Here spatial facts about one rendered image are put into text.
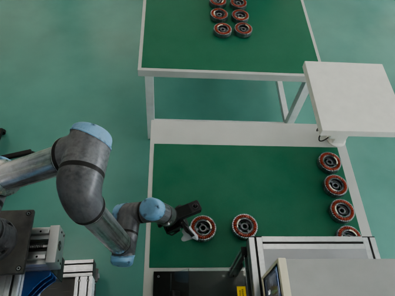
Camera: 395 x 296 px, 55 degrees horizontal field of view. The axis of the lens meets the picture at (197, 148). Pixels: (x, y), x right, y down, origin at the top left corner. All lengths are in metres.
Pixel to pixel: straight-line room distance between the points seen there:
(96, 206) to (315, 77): 1.07
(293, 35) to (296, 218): 1.26
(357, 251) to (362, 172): 1.67
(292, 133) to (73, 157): 1.32
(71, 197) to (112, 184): 1.68
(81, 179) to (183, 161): 0.94
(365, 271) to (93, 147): 0.80
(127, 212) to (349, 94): 0.99
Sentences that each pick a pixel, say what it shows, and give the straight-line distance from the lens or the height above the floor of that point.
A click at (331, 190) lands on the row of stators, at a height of 0.79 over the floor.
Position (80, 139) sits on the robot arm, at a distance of 1.01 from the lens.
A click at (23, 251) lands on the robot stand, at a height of 1.04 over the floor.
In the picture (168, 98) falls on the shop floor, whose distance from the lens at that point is 3.05.
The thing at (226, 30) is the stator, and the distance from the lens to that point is 2.48.
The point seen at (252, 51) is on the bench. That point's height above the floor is 0.75.
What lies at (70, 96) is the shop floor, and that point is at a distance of 3.14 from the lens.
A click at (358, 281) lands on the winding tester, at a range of 1.15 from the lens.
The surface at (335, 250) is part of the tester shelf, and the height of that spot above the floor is 1.11.
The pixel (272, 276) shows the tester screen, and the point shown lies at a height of 1.24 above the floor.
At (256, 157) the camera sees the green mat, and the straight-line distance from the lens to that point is 1.90.
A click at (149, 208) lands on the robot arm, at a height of 1.15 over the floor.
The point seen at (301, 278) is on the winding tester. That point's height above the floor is 1.32.
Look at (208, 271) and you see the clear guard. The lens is 1.30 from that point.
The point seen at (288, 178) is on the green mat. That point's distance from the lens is 1.88.
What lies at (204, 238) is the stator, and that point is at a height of 0.78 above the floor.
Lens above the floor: 2.32
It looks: 56 degrees down
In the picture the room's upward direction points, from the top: 8 degrees clockwise
